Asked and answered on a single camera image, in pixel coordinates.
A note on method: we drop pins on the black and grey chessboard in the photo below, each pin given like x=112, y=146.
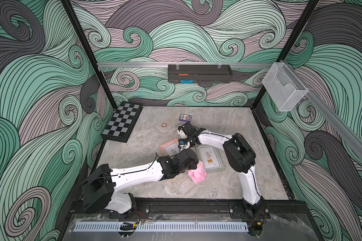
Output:
x=122, y=122

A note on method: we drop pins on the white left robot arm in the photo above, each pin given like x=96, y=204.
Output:
x=103, y=188

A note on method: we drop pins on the black corner post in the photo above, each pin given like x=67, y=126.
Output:
x=87, y=49
x=299, y=26

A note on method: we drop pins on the pink cloth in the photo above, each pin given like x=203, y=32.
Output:
x=199, y=174

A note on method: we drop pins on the black corner post right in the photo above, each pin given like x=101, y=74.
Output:
x=299, y=26

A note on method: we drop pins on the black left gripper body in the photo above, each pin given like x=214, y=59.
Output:
x=191, y=166

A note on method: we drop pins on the black wall tray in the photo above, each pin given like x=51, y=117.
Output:
x=199, y=73

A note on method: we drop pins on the pink picture frame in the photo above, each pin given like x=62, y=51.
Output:
x=170, y=148

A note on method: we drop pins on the aluminium rail wall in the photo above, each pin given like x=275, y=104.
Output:
x=130, y=64
x=320, y=95

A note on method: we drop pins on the white slotted cable duct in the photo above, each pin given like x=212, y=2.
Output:
x=164, y=227

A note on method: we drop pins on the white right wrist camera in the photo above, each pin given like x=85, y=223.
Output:
x=181, y=132

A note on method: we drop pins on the black corner post left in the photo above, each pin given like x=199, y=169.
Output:
x=87, y=49

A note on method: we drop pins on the aluminium rail back wall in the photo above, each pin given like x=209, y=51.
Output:
x=130, y=64

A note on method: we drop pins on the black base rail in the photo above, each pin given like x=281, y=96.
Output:
x=234, y=208

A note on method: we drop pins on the green picture frame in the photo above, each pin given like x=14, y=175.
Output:
x=210, y=157

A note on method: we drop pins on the aluminium rail right wall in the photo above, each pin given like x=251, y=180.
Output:
x=320, y=95

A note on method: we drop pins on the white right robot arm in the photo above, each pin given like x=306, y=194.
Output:
x=241, y=158

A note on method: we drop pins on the blue card box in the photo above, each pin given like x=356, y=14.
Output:
x=185, y=117

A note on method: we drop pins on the clear plastic wall holder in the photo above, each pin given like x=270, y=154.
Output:
x=284, y=86

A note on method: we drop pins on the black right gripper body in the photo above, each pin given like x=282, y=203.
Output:
x=188, y=131

